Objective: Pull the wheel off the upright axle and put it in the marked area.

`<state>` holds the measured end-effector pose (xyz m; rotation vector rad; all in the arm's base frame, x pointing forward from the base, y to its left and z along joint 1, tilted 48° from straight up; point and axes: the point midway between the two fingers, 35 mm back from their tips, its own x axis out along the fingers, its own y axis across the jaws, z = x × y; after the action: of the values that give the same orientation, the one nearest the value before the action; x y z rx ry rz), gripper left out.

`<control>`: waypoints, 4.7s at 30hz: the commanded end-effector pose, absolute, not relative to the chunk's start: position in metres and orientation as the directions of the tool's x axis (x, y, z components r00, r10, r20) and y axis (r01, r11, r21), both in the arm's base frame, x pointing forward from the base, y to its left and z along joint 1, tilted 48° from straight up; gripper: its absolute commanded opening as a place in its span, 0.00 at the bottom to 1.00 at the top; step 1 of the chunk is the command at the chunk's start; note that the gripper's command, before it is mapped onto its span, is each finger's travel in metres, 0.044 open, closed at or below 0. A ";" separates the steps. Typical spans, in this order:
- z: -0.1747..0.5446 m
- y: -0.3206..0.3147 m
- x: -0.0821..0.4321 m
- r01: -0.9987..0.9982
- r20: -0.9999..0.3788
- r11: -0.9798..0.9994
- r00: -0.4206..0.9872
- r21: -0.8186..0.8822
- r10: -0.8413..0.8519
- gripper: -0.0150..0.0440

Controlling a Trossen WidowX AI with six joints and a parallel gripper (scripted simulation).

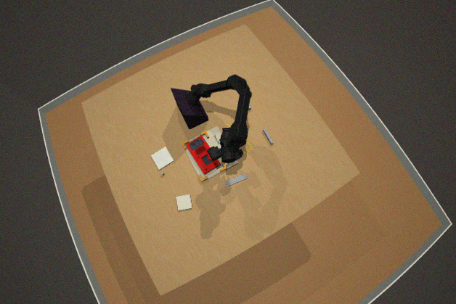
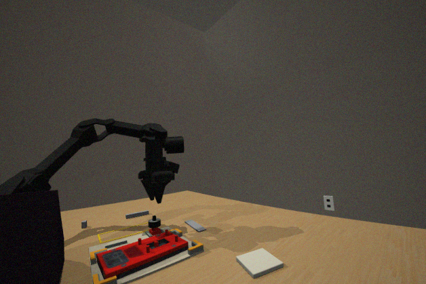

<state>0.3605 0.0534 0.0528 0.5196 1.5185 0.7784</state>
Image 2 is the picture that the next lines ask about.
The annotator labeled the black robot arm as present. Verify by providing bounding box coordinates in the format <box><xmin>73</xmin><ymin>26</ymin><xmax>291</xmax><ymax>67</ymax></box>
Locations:
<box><xmin>0</xmin><ymin>118</ymin><xmax>184</xmax><ymax>195</ymax></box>

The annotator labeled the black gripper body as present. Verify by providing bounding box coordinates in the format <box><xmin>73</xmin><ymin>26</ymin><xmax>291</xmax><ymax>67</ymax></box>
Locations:
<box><xmin>138</xmin><ymin>154</ymin><xmax>175</xmax><ymax>182</ymax></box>

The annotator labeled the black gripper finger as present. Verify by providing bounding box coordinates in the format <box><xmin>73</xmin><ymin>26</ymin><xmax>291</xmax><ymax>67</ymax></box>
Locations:
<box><xmin>140</xmin><ymin>180</ymin><xmax>155</xmax><ymax>201</ymax></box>
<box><xmin>150</xmin><ymin>180</ymin><xmax>171</xmax><ymax>204</ymax></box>

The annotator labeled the cream flat slab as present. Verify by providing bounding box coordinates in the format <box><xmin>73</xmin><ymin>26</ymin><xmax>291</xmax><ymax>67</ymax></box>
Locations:
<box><xmin>89</xmin><ymin>226</ymin><xmax>204</xmax><ymax>284</ymax></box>

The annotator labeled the white flat square tile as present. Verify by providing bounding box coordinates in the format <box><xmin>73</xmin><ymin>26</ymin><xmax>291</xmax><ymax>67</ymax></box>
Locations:
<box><xmin>236</xmin><ymin>248</ymin><xmax>284</xmax><ymax>279</ymax></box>

